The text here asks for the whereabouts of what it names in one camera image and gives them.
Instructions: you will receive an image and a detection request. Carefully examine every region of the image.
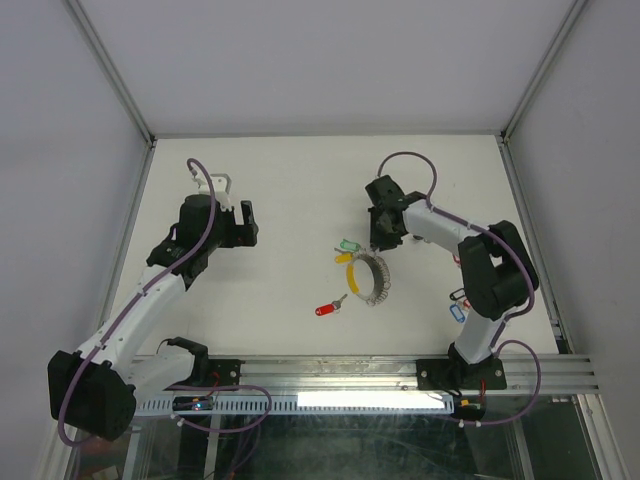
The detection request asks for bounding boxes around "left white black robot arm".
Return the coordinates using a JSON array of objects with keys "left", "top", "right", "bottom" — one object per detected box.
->
[{"left": 47, "top": 194, "right": 259, "bottom": 447}]

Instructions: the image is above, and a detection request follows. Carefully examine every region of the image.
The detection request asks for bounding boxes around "purple cable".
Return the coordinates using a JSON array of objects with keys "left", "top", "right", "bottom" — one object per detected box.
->
[
  {"left": 57, "top": 158, "right": 275, "bottom": 447},
  {"left": 378, "top": 150, "right": 544, "bottom": 429}
]

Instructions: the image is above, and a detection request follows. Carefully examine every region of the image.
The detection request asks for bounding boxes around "aluminium mounting rail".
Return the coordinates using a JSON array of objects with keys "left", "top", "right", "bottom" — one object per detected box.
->
[{"left": 129, "top": 353, "right": 599, "bottom": 396}]

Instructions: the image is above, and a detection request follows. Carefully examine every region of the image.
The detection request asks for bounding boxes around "right aluminium frame post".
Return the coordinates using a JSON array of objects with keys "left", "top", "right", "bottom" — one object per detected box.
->
[{"left": 500, "top": 0, "right": 589, "bottom": 144}]

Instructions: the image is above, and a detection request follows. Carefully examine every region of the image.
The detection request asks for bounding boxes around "aluminium frame post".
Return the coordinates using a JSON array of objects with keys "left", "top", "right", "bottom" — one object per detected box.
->
[
  {"left": 65, "top": 0, "right": 157, "bottom": 146},
  {"left": 500, "top": 0, "right": 589, "bottom": 144}
]

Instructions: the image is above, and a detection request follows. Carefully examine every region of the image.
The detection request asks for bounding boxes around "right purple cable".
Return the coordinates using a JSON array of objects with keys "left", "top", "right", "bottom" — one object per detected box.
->
[{"left": 378, "top": 150, "right": 544, "bottom": 429}]

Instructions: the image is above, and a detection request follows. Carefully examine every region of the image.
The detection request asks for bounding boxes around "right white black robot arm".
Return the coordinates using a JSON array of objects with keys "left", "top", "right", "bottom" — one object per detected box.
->
[{"left": 365, "top": 175, "right": 539, "bottom": 396}]

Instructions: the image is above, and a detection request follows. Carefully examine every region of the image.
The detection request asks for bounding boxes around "black tag key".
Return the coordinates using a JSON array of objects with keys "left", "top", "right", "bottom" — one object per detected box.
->
[{"left": 449, "top": 288, "right": 466, "bottom": 302}]

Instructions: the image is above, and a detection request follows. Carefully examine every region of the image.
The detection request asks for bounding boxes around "blue tag key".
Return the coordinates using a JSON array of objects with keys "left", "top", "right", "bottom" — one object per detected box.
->
[{"left": 449, "top": 304, "right": 467, "bottom": 324}]

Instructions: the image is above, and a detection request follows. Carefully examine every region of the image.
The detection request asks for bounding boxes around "metal keyring with yellow handle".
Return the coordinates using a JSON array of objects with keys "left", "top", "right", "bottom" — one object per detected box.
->
[{"left": 346, "top": 252, "right": 391, "bottom": 307}]

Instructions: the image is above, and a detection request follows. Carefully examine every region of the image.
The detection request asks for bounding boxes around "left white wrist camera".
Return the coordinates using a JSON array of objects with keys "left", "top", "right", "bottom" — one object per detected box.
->
[{"left": 193, "top": 173, "right": 234, "bottom": 212}]

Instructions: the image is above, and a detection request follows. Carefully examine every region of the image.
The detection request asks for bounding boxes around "green tag key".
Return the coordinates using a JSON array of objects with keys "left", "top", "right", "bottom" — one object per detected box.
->
[{"left": 339, "top": 239, "right": 361, "bottom": 253}]

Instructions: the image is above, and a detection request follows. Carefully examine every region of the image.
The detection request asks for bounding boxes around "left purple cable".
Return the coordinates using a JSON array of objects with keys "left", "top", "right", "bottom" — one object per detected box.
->
[{"left": 57, "top": 158, "right": 275, "bottom": 447}]

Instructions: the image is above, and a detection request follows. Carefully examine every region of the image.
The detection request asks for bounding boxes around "white slotted cable duct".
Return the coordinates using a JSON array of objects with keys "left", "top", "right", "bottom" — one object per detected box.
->
[{"left": 136, "top": 390, "right": 454, "bottom": 417}]

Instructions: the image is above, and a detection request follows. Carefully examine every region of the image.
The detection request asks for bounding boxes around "yellow tag key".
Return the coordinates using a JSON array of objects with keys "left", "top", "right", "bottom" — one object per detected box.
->
[{"left": 334, "top": 252, "right": 354, "bottom": 265}]

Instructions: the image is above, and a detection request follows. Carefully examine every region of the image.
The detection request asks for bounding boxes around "left aluminium frame post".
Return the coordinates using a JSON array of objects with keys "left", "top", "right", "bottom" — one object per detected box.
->
[{"left": 65, "top": 0, "right": 157, "bottom": 146}]

